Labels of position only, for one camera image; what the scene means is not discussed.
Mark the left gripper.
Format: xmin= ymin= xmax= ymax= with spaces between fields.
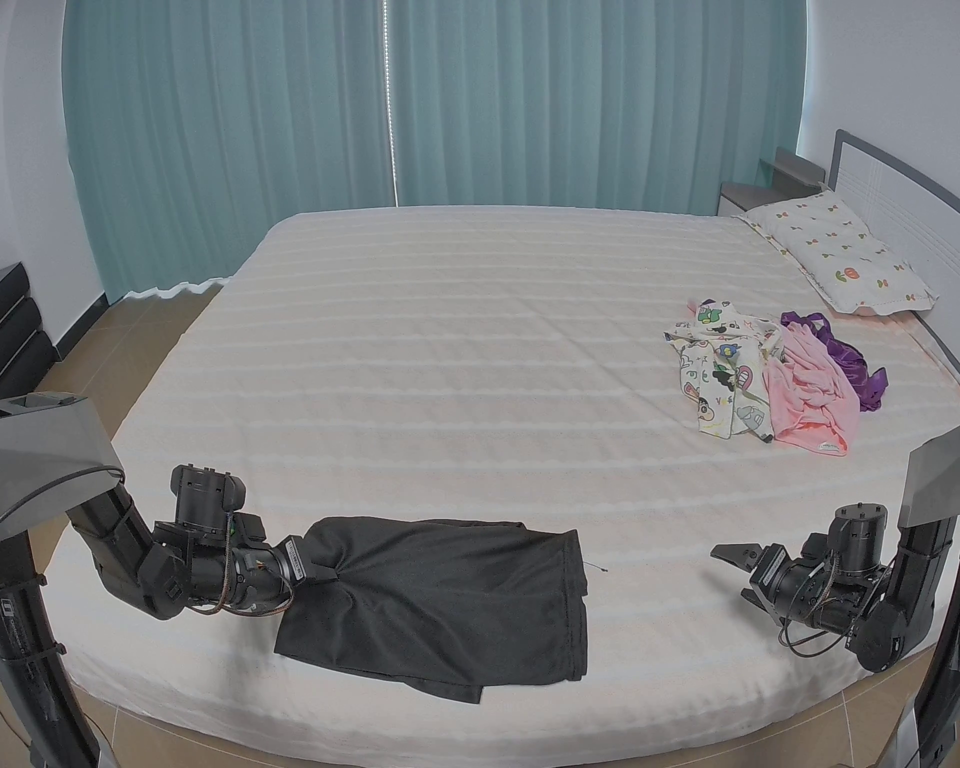
xmin=234 ymin=534 xmax=339 ymax=618

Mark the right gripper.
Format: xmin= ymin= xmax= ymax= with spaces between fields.
xmin=709 ymin=542 xmax=826 ymax=630

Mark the black T-shirt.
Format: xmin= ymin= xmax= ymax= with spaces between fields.
xmin=273 ymin=516 xmax=590 ymax=705

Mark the bed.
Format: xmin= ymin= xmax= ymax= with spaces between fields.
xmin=43 ymin=129 xmax=960 ymax=751

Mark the pink garment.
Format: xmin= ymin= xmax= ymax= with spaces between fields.
xmin=761 ymin=326 xmax=861 ymax=457

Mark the white printed pyjama top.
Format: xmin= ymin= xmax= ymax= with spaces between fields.
xmin=663 ymin=298 xmax=785 ymax=444

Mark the purple garment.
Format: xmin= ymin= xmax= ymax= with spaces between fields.
xmin=780 ymin=311 xmax=890 ymax=412

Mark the white printed pillow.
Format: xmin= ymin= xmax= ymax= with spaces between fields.
xmin=738 ymin=189 xmax=940 ymax=316

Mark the black chest of drawers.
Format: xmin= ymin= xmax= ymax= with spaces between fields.
xmin=0 ymin=262 xmax=57 ymax=399

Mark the grey bedside table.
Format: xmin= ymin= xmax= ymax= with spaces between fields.
xmin=718 ymin=147 xmax=826 ymax=219

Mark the blue-green curtain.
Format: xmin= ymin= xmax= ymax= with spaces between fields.
xmin=63 ymin=0 xmax=399 ymax=305
xmin=386 ymin=0 xmax=810 ymax=219

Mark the black cable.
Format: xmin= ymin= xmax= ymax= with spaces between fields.
xmin=778 ymin=618 xmax=852 ymax=660

